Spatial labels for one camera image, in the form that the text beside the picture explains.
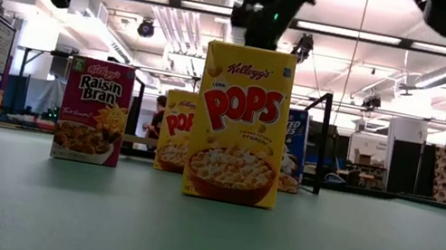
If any black table frame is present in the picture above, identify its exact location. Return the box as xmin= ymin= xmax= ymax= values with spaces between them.
xmin=121 ymin=145 xmax=446 ymax=212

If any black ceiling device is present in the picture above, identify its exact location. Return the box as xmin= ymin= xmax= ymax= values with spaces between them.
xmin=362 ymin=92 xmax=384 ymax=112

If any green table mat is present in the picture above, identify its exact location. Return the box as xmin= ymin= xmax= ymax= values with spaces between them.
xmin=0 ymin=121 xmax=446 ymax=250

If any pink Raisin Bran cereal box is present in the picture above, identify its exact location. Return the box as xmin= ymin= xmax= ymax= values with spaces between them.
xmin=48 ymin=53 xmax=139 ymax=171
xmin=0 ymin=53 xmax=15 ymax=139

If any black hanging camera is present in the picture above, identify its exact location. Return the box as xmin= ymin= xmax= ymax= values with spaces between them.
xmin=288 ymin=30 xmax=317 ymax=67

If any cardboard box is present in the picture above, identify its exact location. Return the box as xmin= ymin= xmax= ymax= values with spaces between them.
xmin=352 ymin=148 xmax=375 ymax=168

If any person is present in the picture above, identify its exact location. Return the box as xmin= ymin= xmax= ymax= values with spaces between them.
xmin=138 ymin=91 xmax=169 ymax=154

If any grey curtain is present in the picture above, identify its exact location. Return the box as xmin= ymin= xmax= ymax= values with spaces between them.
xmin=22 ymin=74 xmax=67 ymax=119

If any yellow Corn Pops cereal box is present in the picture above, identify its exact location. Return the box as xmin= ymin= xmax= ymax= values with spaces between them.
xmin=151 ymin=87 xmax=200 ymax=176
xmin=179 ymin=38 xmax=303 ymax=212

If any black overhead light bar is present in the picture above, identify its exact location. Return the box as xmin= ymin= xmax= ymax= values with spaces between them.
xmin=122 ymin=0 xmax=446 ymax=58

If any black cabinet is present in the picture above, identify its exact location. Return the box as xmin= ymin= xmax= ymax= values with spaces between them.
xmin=303 ymin=120 xmax=354 ymax=170

